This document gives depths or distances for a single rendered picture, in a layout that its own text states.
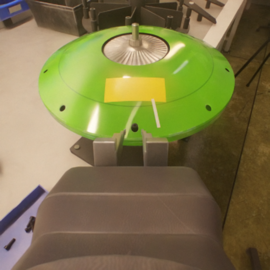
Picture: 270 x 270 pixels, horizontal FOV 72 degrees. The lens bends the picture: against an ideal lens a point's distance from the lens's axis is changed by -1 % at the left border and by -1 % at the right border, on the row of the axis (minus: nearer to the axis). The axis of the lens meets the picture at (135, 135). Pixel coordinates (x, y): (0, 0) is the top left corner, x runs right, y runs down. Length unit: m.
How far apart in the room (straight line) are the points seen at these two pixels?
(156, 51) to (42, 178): 0.30
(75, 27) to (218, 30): 0.55
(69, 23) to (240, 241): 1.39
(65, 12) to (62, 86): 0.56
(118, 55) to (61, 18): 0.57
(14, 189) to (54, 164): 0.08
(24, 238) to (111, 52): 0.31
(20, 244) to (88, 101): 0.24
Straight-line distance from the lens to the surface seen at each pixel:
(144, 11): 0.69
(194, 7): 0.95
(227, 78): 0.32
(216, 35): 0.85
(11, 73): 0.70
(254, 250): 1.34
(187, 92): 0.25
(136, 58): 0.29
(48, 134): 0.45
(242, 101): 2.13
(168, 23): 0.59
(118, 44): 0.33
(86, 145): 0.39
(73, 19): 0.81
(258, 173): 1.63
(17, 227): 0.37
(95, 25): 0.63
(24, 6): 1.05
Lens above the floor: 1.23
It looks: 51 degrees down
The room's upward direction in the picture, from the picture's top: 1 degrees counter-clockwise
